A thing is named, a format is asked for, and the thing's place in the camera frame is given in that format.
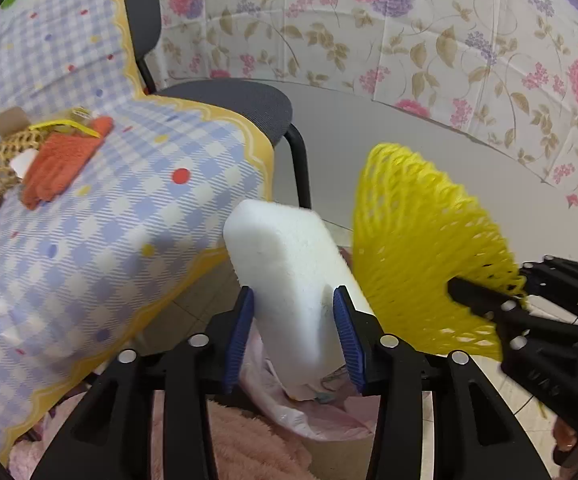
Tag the brown cardboard piece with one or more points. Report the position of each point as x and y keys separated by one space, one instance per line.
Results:
x=8 y=121

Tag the trash bin with pink bag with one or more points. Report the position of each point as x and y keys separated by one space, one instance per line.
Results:
x=329 y=430

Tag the yellow foam net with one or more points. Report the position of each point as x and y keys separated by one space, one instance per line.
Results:
x=419 y=240

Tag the person's right hand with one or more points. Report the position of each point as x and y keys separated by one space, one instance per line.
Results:
x=564 y=437

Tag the floral printed sheet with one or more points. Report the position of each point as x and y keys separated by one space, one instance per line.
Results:
x=419 y=35

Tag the orange knitted glove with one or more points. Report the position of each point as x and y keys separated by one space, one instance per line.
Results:
x=61 y=160

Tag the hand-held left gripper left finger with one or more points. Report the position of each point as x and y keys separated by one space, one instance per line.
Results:
x=236 y=342

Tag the blue checkered cloth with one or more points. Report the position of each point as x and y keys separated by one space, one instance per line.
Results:
x=134 y=220

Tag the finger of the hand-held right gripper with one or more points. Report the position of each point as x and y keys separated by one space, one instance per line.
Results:
x=554 y=272
x=474 y=297

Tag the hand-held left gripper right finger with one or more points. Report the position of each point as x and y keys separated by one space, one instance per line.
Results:
x=350 y=342

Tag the white sponge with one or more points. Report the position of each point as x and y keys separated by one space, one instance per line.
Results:
x=279 y=260

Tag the grey office chair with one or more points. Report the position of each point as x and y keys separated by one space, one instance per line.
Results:
x=234 y=105

